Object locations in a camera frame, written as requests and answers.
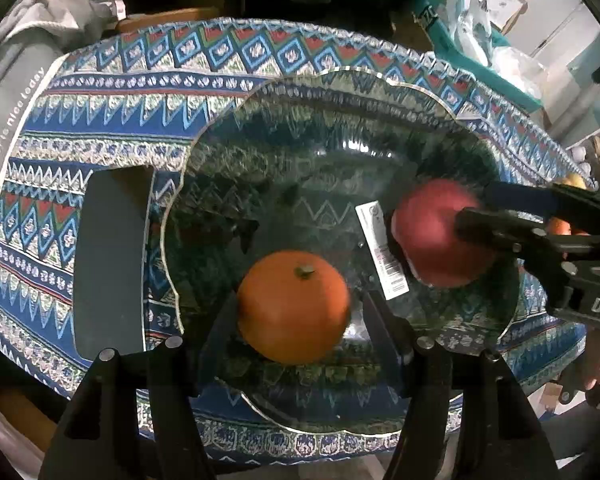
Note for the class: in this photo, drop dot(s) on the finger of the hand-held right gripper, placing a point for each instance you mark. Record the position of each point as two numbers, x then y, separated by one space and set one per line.
495 230
517 195

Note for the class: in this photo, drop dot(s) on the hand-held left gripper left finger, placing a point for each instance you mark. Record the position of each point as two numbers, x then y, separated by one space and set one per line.
221 321

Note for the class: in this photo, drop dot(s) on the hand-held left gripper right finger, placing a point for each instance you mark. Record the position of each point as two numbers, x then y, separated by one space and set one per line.
386 327

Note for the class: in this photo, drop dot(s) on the yellow-green pear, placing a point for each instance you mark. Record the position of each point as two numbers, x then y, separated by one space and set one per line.
572 181

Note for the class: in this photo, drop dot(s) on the red apple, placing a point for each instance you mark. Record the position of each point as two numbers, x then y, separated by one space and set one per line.
430 232

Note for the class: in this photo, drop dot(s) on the orange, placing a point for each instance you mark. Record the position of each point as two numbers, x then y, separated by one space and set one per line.
292 307

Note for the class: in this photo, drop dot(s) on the person's right hand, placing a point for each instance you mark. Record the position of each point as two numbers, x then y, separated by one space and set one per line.
596 360

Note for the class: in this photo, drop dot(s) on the small orange-red tomato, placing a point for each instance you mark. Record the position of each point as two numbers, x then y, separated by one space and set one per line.
559 226

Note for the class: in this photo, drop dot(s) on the white shelf unit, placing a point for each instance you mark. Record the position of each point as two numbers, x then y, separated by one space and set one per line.
597 152

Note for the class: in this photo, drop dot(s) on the dark grey rectangular mat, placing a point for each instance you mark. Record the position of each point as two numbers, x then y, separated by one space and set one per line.
112 260

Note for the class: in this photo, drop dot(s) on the teal cardboard box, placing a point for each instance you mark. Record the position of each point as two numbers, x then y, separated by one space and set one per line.
485 72

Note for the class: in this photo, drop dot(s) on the white plastic bags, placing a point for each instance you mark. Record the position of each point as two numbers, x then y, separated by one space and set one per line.
480 20

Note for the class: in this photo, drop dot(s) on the patterned blue tablecloth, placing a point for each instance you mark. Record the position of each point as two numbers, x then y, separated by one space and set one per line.
105 125

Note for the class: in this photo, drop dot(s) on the wooden chair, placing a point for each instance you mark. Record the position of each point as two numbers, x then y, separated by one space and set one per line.
165 19

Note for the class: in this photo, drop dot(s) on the grey hoodie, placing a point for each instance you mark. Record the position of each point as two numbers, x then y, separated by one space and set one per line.
25 60

